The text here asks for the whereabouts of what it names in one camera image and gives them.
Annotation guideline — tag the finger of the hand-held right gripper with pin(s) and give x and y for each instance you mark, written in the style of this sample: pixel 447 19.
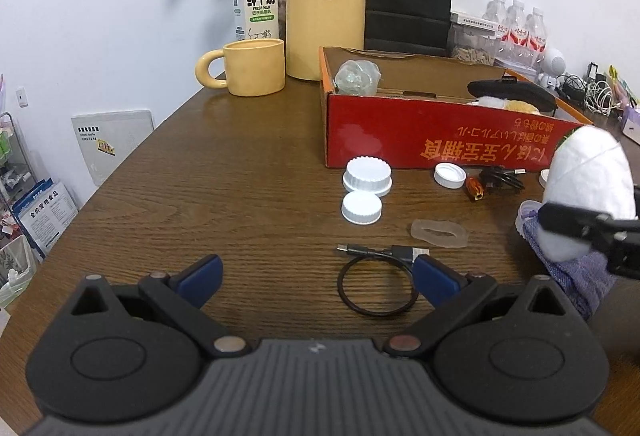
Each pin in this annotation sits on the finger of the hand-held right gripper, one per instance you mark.
pixel 570 216

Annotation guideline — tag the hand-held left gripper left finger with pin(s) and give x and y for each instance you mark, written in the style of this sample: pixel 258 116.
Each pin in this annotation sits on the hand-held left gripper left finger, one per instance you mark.
pixel 202 278

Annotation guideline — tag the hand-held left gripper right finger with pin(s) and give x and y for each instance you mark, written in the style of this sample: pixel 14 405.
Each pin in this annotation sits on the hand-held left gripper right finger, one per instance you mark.
pixel 435 278

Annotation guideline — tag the white foam object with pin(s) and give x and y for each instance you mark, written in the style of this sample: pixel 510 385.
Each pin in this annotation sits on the white foam object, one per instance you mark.
pixel 585 166

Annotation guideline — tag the purple knitted pouch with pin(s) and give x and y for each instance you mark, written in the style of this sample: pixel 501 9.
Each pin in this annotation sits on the purple knitted pouch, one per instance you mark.
pixel 575 281

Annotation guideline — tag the smooth white cap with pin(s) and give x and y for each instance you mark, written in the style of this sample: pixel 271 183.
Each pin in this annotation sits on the smooth white cap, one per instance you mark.
pixel 450 176

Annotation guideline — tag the yellow and white plush toy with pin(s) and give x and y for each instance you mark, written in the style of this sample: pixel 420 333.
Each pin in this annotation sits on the yellow and white plush toy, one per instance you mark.
pixel 520 106

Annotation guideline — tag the red cardboard box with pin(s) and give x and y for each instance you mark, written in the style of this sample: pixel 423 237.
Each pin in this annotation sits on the red cardboard box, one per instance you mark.
pixel 400 131

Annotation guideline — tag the white round lid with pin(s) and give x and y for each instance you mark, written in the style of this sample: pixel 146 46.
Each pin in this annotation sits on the white round lid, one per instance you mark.
pixel 544 178

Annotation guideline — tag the small white ribbed lid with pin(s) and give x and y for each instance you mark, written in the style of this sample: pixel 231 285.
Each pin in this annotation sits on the small white ribbed lid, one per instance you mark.
pixel 362 206

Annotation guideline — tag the purple tissue pack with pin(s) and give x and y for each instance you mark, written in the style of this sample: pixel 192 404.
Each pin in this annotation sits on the purple tissue pack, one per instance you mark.
pixel 632 121

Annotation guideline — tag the large white ribbed lid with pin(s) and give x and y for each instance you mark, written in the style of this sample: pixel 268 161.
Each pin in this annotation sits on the large white ribbed lid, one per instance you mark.
pixel 367 174

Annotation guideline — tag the black zip case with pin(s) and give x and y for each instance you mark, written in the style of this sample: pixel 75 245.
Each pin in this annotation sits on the black zip case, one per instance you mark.
pixel 520 91

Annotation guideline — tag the colourful snack packet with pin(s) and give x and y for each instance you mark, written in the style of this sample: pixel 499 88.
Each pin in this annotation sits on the colourful snack packet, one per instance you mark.
pixel 617 84

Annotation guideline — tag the white robot speaker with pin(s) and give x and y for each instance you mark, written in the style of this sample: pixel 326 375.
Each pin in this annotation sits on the white robot speaker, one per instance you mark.
pixel 555 61

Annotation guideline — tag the clear water bottle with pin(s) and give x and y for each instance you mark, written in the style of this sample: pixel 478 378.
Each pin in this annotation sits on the clear water bottle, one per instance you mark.
pixel 514 34
pixel 495 11
pixel 535 39

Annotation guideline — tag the white plastic bag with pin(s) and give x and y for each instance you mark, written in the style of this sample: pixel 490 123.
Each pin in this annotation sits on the white plastic bag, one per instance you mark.
pixel 15 266

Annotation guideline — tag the clear snack container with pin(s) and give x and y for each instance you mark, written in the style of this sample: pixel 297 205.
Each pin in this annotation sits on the clear snack container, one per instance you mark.
pixel 470 49

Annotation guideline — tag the clear bubble wrap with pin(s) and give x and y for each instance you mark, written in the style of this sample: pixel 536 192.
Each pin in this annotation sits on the clear bubble wrap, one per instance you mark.
pixel 357 76

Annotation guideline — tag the flat white box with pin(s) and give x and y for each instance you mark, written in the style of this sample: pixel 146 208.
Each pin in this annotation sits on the flat white box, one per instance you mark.
pixel 472 20

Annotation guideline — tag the yellow mug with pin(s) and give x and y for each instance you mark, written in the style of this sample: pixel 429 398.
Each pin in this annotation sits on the yellow mug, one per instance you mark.
pixel 255 66

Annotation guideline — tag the metal storage rack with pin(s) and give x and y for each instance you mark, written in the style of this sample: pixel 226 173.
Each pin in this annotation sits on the metal storage rack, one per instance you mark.
pixel 10 151

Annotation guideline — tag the white milk carton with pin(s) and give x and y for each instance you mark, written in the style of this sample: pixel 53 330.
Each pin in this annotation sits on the white milk carton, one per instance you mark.
pixel 255 1

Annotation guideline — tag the white wall panel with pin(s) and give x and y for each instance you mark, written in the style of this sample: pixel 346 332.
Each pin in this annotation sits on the white wall panel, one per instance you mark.
pixel 120 141

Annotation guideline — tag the white wall outlet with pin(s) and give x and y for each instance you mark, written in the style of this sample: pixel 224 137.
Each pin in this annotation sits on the white wall outlet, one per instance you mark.
pixel 21 96

